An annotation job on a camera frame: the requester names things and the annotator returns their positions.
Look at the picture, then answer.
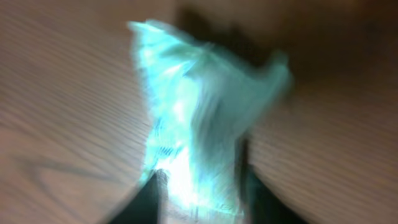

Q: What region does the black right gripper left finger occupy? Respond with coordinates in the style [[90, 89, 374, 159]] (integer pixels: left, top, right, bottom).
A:
[[107, 169, 169, 224]]

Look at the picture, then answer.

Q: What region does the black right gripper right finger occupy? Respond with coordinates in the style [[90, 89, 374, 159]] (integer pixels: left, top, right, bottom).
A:
[[239, 137, 308, 224]]

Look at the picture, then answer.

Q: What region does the teal wet wipes pack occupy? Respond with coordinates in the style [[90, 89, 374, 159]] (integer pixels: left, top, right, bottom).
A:
[[128, 20, 292, 223]]

